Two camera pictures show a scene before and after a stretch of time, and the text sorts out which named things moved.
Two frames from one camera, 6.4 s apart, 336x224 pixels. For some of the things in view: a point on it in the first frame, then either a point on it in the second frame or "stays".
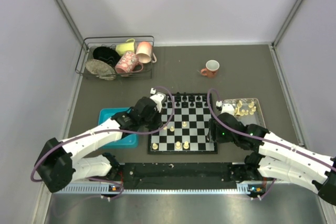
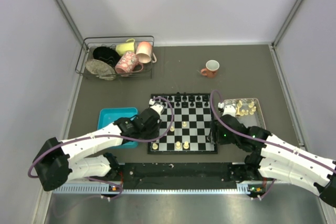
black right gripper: (211, 134) stays
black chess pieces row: (180, 100) stays
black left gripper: (158, 123) -> (155, 135)
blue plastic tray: (129, 140) stays
